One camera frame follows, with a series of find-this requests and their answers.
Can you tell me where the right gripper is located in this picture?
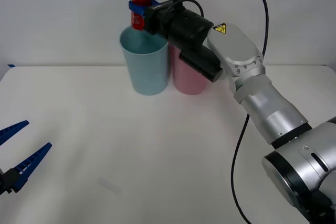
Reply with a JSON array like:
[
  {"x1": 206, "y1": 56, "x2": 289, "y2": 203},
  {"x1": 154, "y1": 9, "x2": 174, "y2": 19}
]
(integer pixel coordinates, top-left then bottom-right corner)
[{"x1": 128, "y1": 0, "x2": 174, "y2": 38}]

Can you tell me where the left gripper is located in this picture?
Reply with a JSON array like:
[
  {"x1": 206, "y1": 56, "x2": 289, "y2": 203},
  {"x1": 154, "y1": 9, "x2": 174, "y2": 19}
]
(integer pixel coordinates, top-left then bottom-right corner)
[{"x1": 0, "y1": 120, "x2": 53, "y2": 196}]

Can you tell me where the red drink can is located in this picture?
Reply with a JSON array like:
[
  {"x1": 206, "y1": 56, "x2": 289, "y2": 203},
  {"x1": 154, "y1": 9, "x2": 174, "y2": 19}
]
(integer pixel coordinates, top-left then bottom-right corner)
[{"x1": 131, "y1": 0, "x2": 153, "y2": 31}]

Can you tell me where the pale blue plastic bin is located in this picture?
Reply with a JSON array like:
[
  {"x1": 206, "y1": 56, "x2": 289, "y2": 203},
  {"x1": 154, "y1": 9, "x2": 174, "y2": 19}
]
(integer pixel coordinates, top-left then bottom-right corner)
[{"x1": 119, "y1": 26, "x2": 170, "y2": 97}]

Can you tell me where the pink plastic bin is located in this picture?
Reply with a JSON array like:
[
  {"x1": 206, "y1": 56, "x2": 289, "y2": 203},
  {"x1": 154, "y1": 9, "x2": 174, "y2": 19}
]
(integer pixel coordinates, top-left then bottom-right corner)
[{"x1": 167, "y1": 42, "x2": 208, "y2": 95}]

